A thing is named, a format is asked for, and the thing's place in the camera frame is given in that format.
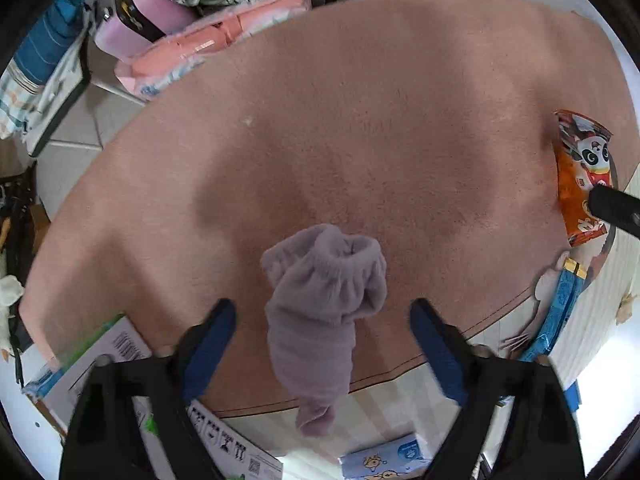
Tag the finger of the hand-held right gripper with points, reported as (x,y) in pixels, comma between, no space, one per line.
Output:
(612,207)

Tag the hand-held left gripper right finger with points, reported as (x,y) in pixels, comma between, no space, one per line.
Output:
(440,345)

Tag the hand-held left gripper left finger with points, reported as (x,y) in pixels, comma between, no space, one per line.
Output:
(212,340)

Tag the orange panda snack packet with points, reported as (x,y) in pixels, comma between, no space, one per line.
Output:
(582,175)

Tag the fuzzy lilac sock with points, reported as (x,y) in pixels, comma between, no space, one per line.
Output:
(322,305)

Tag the white cardboard box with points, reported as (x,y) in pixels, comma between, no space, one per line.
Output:
(145,410)

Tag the cream quilted mat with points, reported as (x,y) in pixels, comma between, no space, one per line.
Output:
(595,310)

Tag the blue snack packet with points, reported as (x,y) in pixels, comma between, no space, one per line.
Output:
(555,310)

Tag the light blue tissue pack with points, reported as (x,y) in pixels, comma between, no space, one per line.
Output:
(385,462)

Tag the pink fleece blanket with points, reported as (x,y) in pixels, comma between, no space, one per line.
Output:
(350,160)

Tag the pink folded bedding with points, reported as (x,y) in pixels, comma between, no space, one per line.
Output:
(200,45)

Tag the lilac storage case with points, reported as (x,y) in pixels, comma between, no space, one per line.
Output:
(140,15)

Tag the blue striped cloth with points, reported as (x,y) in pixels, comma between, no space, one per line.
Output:
(45,45)

